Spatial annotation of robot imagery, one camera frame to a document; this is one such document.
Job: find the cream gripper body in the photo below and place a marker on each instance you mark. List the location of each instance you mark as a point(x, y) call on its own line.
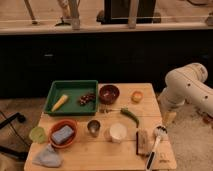
point(168, 117)

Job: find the small orange apple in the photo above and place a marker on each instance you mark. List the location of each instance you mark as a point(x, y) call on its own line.
point(136, 96)

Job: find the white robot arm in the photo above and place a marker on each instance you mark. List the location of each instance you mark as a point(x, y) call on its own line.
point(185, 84)

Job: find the white paper cup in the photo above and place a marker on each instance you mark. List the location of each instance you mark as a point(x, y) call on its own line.
point(117, 132)

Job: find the small steel cup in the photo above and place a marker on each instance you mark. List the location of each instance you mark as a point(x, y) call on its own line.
point(94, 127)

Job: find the white dish brush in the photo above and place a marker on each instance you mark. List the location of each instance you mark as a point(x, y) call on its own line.
point(160, 132)

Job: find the wooden scrub brush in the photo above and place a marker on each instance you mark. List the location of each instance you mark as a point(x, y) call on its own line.
point(143, 146)

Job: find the green chili pepper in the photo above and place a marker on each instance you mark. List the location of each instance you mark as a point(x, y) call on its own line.
point(129, 114)

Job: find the dark red bowl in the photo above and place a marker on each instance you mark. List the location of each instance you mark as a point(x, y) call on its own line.
point(108, 94)

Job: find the metal fork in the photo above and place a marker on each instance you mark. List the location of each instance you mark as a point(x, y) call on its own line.
point(107, 110)

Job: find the wooden folding table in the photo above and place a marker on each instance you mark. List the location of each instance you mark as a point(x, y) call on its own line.
point(100, 154)

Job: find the dark red grape bunch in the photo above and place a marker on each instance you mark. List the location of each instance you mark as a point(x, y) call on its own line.
point(83, 100)

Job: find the orange plastic bowl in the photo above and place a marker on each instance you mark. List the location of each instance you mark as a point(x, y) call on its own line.
point(71, 123)

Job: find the green plastic tray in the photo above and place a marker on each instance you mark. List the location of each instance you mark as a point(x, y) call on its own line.
point(74, 89)

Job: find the yellow corn cob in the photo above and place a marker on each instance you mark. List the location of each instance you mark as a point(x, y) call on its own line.
point(60, 102)

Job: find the blue sponge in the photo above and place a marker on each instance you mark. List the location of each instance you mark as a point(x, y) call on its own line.
point(62, 134)

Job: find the light blue cloth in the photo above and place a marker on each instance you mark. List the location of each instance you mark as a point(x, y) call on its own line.
point(48, 157)

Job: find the black stand base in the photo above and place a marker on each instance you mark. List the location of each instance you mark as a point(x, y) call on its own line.
point(8, 121)

